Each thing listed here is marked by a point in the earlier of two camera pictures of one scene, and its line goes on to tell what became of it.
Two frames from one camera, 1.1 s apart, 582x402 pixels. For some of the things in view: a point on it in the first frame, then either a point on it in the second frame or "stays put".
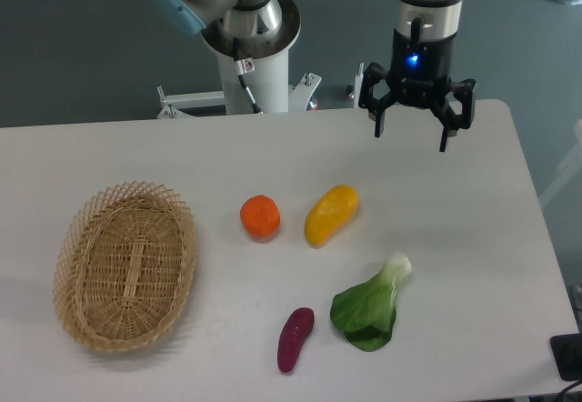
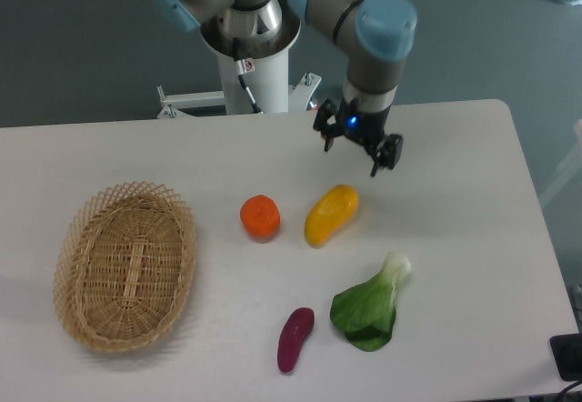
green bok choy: x=366 y=313 stays put
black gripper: x=422 y=70 -> x=363 y=126
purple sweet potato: x=296 y=329 stays put
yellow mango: x=332 y=209 stays put
